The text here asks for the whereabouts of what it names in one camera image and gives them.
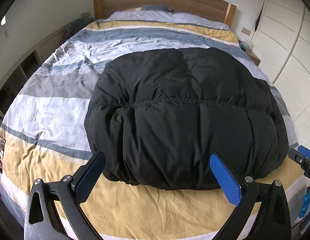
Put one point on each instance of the wall socket plate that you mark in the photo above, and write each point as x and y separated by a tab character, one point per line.
85	14
246	31

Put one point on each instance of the black puffer jacket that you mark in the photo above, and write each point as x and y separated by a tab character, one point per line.
158	115

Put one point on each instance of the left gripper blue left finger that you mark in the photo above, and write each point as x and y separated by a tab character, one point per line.
86	177

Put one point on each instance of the wall socket plate left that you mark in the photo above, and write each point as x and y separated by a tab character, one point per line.
85	14

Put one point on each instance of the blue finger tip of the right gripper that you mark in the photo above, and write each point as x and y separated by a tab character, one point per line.
304	151

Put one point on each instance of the wooden nightstand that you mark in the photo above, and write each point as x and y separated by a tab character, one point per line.
253	57

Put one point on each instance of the low white shelf unit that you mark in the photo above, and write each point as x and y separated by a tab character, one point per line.
25	67

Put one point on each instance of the grey blue pillow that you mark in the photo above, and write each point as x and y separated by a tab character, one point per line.
150	8

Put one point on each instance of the items on nightstand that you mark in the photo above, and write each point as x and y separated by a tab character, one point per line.
245	45

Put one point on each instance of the white wardrobe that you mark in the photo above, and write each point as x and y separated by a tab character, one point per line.
282	43

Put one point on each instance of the dark green cloth pile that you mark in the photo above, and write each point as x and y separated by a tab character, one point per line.
77	25

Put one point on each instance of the wooden headboard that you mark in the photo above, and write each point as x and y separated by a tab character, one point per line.
214	10

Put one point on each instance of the wall socket plate right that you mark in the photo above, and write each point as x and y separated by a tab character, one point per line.
246	31

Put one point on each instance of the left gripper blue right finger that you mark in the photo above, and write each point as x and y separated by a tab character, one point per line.
230	182

